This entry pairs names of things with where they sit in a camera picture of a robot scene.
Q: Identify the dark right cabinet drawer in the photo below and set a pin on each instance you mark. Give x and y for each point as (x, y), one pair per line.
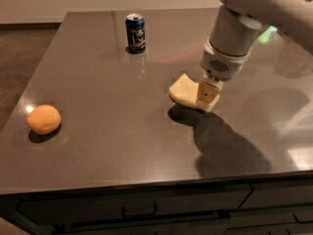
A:
(280, 193)

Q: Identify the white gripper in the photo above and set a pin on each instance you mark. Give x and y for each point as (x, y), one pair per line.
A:
(222, 66)

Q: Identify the orange fruit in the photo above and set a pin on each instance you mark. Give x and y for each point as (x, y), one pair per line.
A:
(43, 119)

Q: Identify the dark cabinet drawer with handle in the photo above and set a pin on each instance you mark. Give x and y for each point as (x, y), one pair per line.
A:
(128, 205)

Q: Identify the yellow wavy sponge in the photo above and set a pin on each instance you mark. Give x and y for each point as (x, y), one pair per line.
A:
(184, 92)

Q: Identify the blue pepsi can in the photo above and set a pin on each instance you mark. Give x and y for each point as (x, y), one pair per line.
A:
(135, 31)

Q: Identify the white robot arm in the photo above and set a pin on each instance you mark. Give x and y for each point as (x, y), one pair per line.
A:
(236, 28)

